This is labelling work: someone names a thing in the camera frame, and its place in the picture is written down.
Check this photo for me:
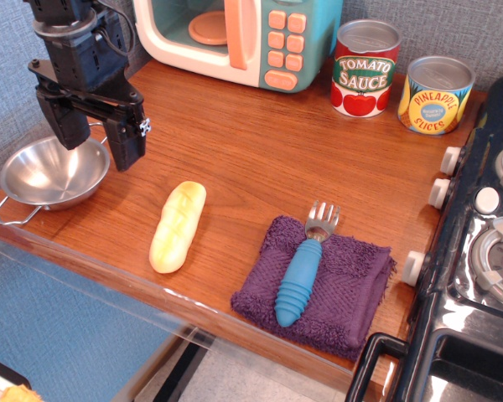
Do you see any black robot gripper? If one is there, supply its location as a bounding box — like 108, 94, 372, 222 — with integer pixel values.
29, 28, 150, 172

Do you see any blue handled metal fork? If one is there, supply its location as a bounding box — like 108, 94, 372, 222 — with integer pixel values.
274, 201, 340, 327

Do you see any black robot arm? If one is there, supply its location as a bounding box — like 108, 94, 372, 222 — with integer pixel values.
29, 1, 150, 171

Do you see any yellow toy bread loaf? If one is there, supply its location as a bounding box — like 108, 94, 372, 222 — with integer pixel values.
149, 181, 206, 274

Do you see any teal toy microwave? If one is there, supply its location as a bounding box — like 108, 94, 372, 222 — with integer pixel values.
133, 1, 343, 93

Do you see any yellow object at corner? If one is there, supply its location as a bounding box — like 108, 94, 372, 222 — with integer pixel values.
0, 384, 43, 402

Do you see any tomato sauce can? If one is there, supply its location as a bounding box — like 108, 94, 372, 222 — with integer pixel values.
330, 19, 402, 118

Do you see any purple folded cloth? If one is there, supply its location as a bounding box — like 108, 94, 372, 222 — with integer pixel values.
231, 216, 396, 362

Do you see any white stove knob bottom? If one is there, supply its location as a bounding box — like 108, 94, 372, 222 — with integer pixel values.
402, 250, 426, 287

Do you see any white stove knob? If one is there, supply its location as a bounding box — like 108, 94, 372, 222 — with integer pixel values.
402, 250, 426, 287
428, 178, 451, 209
440, 147, 462, 176

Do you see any pineapple slices can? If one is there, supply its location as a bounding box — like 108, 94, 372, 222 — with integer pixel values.
397, 55, 475, 136

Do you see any white stove knob middle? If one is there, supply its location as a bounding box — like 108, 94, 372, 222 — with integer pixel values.
428, 178, 451, 209

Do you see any white stove knob top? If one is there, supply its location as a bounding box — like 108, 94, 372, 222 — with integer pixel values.
440, 147, 462, 176

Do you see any black toy stove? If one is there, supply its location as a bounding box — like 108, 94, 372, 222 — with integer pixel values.
383, 77, 503, 401

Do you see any silver metal bowl with handles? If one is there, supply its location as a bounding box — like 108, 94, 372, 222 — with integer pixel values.
0, 137, 111, 226

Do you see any black oven door handle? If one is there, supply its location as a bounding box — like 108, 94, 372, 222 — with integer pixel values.
345, 332, 409, 402

